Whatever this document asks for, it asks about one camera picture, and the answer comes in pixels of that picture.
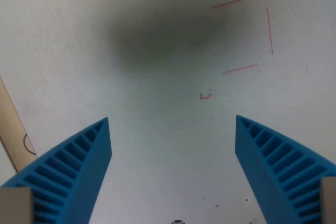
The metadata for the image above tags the light wooden board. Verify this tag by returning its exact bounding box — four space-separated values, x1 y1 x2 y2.
0 76 38 173

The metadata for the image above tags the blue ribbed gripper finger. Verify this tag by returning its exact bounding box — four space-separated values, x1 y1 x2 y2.
235 114 336 224
0 116 113 224

